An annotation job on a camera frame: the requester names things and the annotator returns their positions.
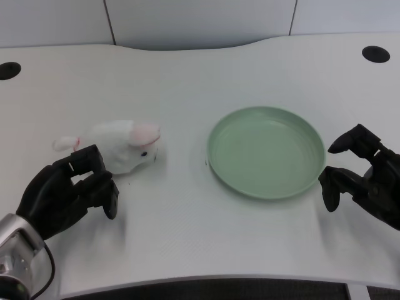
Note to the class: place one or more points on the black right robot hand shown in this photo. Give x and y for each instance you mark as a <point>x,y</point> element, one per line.
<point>372,181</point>

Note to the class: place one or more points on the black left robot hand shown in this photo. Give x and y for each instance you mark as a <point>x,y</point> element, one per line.
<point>53,190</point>

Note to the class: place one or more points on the white rabbit doll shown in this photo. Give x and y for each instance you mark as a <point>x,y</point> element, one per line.
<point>122,147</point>

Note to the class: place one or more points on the green round plate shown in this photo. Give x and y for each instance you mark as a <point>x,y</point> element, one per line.
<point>265,153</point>

